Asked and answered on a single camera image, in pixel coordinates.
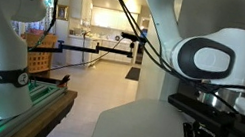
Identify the dark door mat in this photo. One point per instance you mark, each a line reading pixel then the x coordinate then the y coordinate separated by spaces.
pixel 133 73

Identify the white kitchen base cabinets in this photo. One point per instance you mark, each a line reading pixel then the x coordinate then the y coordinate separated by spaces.
pixel 114 57

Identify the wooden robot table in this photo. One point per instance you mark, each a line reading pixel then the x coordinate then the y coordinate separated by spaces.
pixel 54 110

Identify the wicker basket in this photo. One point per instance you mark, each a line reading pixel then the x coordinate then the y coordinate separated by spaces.
pixel 41 57

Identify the tall white cabinet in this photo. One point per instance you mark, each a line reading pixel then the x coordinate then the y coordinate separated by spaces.
pixel 76 3

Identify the framed picture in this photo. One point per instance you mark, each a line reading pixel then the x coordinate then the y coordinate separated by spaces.
pixel 61 12

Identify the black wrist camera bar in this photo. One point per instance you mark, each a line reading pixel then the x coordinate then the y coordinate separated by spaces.
pixel 196 108

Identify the black camera on boom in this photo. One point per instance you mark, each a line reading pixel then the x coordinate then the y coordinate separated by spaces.
pixel 128 36

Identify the white kitchen wall cabinets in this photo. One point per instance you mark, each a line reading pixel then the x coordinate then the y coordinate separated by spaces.
pixel 111 18

